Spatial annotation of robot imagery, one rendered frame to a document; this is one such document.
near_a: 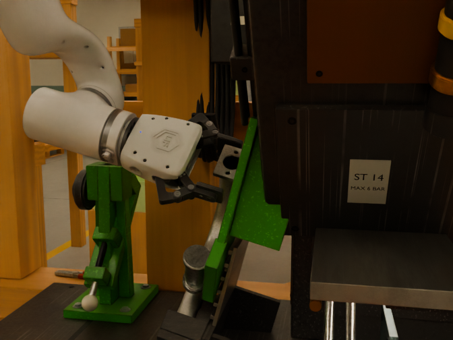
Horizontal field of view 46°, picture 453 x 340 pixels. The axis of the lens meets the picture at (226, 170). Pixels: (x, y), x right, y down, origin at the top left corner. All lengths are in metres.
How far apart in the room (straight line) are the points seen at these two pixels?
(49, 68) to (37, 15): 11.63
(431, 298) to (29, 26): 0.58
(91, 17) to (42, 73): 1.64
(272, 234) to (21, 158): 0.72
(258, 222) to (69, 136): 0.31
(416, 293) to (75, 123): 0.53
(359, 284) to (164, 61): 0.69
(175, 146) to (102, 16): 11.13
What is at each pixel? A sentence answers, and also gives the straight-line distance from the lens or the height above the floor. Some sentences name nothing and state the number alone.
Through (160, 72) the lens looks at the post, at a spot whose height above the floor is 1.34.
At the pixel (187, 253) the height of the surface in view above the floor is 1.09.
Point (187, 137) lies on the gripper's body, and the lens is 0.80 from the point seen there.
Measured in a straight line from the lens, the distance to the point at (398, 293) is 0.53.
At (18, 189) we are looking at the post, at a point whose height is 1.08.
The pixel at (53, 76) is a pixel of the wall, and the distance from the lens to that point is 12.36.
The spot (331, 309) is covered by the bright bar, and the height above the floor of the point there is 1.05.
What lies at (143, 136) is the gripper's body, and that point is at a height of 1.24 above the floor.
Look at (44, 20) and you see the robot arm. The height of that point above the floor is 1.40.
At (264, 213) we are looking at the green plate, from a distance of 0.71.
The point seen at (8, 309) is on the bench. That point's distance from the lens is 1.16.
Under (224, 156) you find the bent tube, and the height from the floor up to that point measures 1.21.
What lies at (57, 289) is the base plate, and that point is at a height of 0.90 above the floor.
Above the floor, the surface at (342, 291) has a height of 1.12.
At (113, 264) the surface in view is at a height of 0.99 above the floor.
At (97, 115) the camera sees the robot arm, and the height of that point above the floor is 1.27.
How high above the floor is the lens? 1.32
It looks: 9 degrees down
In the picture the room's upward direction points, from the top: straight up
